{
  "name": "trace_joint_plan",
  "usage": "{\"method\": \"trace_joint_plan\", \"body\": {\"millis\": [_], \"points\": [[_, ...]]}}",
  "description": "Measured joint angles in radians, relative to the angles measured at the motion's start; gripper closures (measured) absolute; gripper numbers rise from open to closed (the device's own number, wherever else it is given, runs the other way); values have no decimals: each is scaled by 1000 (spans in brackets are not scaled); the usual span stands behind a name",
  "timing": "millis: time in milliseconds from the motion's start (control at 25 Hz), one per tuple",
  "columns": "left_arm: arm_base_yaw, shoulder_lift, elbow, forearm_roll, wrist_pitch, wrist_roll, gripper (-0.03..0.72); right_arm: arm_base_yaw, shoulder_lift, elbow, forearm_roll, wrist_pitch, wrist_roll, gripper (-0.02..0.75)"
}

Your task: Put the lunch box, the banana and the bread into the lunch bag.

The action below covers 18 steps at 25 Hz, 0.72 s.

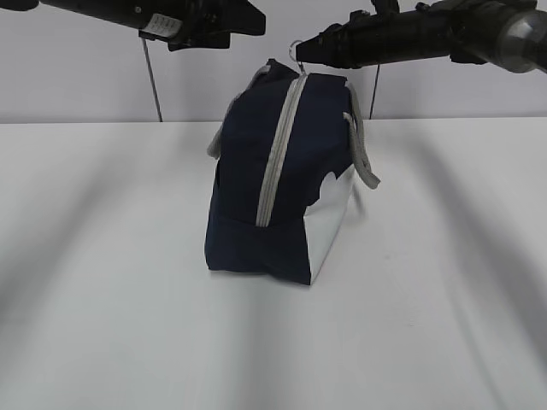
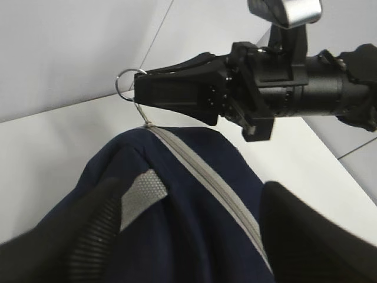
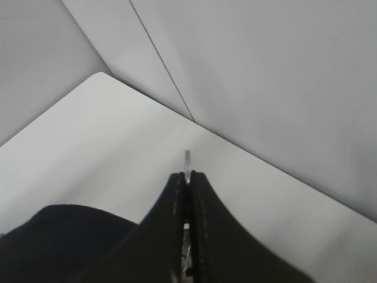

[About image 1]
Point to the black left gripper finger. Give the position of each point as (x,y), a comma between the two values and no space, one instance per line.
(232,16)
(204,40)

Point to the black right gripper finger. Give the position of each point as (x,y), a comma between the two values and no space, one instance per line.
(321,49)

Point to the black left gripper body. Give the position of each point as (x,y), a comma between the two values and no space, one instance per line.
(171,22)

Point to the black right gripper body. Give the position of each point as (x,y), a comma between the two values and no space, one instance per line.
(366,40)

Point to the navy and white lunch bag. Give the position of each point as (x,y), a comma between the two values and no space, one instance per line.
(287,154)

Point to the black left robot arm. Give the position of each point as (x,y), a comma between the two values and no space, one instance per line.
(121,12)

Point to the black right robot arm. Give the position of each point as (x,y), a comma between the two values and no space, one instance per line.
(507,34)

